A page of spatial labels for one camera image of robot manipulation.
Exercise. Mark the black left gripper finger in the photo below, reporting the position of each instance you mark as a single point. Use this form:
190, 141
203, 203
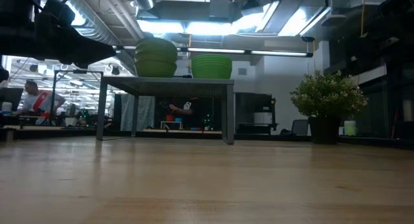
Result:
84, 49

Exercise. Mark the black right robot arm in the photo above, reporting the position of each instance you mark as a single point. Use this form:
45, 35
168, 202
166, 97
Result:
398, 4

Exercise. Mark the black monitor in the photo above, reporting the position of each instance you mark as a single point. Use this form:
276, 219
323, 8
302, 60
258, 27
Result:
13, 94

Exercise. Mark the person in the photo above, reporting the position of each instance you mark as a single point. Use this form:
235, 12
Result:
39, 102
186, 110

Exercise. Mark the white cup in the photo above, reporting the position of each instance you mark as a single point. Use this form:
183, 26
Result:
6, 107

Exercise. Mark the grey curtain cloth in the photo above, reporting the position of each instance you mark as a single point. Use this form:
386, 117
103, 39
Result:
142, 110

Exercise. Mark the grey perforated metal shelf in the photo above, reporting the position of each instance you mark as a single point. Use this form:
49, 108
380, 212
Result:
168, 85

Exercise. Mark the small white stool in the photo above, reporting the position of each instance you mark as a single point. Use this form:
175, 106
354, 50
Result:
171, 122

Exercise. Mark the black cabinet with white box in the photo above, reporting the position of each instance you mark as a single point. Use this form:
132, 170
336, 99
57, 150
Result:
252, 104

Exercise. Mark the long ceiling light bar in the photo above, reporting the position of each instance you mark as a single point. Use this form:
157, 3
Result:
278, 53

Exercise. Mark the black office chair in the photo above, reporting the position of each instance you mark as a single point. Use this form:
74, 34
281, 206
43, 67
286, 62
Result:
300, 127

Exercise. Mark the potted plant white flowers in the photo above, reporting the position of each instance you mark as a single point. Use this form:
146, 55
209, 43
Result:
326, 94

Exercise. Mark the pale green cylindrical canister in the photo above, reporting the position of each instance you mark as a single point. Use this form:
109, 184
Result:
350, 128

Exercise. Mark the black metal frame stand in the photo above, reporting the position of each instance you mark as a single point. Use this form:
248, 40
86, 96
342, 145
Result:
77, 72

